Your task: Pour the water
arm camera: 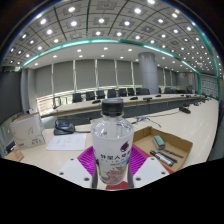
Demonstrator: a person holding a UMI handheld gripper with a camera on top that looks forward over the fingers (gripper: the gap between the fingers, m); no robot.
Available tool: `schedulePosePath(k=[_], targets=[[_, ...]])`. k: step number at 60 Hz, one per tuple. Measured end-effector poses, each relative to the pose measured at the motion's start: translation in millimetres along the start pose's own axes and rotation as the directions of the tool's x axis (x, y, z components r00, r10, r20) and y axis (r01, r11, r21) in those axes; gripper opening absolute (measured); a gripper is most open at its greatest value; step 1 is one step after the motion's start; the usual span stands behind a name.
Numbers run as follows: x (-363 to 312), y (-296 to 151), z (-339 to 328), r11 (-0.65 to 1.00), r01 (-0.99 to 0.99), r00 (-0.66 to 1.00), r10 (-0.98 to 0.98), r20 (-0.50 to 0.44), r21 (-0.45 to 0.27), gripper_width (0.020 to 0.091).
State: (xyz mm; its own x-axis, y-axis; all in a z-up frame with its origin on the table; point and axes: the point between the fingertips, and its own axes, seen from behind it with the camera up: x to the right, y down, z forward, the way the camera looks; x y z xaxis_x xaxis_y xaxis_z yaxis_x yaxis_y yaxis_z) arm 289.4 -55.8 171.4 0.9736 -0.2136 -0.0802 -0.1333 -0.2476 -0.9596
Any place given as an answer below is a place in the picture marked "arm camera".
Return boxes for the large white cardboard box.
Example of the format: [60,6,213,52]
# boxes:
[9,112,47,151]

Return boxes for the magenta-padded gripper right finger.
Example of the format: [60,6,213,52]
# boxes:
[126,146,171,189]

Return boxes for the clear water bottle black cap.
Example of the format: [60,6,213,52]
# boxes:
[90,98,135,186]

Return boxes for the black office chairs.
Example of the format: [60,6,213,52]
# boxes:
[71,87,208,104]

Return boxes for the white printed paper sheet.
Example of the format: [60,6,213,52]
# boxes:
[45,133,88,152]

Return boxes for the grey-green whiteboard eraser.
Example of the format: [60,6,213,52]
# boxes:
[152,135,166,150]

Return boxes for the brown cardboard tray red edge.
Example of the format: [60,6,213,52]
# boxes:
[132,125,194,175]

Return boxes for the flat round red coaster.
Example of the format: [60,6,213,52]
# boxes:
[105,181,130,191]

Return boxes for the brown kraft paper envelope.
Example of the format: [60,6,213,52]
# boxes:
[3,149,25,163]

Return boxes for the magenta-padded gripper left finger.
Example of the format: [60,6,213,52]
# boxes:
[57,146,100,190]

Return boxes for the black desk phone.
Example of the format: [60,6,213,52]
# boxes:
[53,120,76,136]

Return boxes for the black desktop microphone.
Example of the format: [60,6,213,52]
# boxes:
[178,105,192,115]

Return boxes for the black conference microphones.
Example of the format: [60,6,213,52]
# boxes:
[91,94,204,105]

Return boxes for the thin black cable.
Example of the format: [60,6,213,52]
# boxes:
[134,109,183,129]

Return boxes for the round ceiling lights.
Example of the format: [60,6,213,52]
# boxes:
[6,0,224,78]

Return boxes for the black marker pen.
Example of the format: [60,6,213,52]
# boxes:
[149,149,178,168]
[162,149,185,160]

